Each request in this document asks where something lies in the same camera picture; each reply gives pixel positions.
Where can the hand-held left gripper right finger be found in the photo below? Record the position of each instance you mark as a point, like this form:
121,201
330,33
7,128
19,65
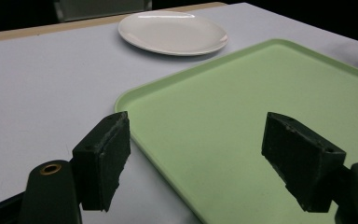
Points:
301,160

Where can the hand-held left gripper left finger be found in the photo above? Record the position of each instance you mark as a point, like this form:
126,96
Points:
101,161

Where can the light green plastic tray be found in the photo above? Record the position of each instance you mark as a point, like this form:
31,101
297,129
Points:
245,118

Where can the white round plate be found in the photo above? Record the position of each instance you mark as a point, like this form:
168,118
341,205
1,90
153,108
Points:
173,32

